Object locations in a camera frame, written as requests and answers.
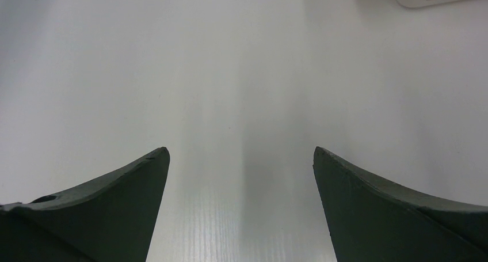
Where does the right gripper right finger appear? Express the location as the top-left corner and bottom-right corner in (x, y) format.
(313, 147), (487, 261)

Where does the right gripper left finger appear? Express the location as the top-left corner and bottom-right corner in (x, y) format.
(1, 147), (170, 261)

